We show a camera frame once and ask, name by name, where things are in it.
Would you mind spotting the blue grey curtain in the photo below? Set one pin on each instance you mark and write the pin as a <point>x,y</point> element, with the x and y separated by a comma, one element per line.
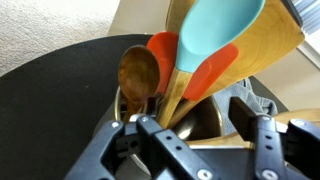
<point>310,13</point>

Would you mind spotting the round black table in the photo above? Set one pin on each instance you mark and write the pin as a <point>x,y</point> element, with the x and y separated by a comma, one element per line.
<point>50,116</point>

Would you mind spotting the orange silicone spatula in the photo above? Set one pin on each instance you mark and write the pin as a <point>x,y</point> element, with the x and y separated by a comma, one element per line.
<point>210,73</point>
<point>163,50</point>

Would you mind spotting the silver metal utensil tin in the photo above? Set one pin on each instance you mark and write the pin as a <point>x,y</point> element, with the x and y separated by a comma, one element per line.
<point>203,120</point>

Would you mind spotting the teal silicone spoon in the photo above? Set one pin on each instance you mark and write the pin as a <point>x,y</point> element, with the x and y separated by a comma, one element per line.
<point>213,33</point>

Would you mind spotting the dark brown wooden spoon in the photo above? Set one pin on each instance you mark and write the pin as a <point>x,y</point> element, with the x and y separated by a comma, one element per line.
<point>138,75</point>

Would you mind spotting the light wooden spatula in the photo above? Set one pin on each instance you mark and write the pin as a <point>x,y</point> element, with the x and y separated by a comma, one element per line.
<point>300,116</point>

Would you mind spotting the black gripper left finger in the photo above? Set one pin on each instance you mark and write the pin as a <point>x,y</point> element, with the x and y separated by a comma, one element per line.
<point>173,150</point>

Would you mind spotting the broad light wooden turner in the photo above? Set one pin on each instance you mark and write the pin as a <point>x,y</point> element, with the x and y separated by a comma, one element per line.
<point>266,46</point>

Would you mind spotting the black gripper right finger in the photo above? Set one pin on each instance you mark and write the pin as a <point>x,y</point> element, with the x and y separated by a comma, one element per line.
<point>263,140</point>

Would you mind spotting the blue grey cloth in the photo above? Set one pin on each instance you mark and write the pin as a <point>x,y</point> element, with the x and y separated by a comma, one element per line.
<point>240,96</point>

